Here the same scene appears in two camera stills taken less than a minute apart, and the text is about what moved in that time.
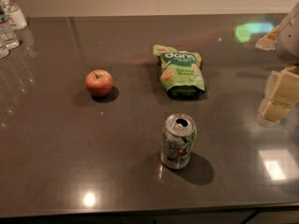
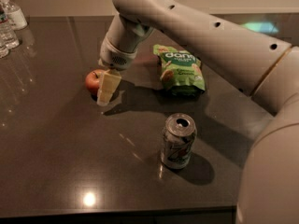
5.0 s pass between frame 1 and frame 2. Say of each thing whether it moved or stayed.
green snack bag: stayed
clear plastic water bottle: stayed
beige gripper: moved
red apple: stayed
